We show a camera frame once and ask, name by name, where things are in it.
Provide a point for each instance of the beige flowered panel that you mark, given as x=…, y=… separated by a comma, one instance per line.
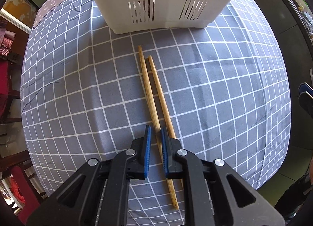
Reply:
x=19, y=8

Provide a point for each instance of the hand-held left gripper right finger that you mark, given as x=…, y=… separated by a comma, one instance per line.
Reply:
x=164, y=154

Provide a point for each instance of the red gingham garment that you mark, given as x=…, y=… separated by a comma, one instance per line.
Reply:
x=6, y=40

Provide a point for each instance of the dark red wooden chair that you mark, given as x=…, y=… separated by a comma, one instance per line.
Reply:
x=7, y=82

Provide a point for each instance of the grey white checked tablecloth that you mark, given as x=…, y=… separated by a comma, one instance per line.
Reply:
x=73, y=94

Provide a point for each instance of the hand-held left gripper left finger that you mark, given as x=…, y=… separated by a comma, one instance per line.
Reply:
x=147, y=154

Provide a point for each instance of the light bamboo chopstick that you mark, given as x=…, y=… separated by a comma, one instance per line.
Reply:
x=148, y=89
x=160, y=89

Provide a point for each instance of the wooden chair with red cushion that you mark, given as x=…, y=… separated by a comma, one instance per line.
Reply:
x=22, y=187

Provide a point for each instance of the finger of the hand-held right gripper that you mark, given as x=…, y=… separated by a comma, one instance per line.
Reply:
x=307, y=99

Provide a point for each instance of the person's dark clothing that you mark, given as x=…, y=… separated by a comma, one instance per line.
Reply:
x=293, y=191

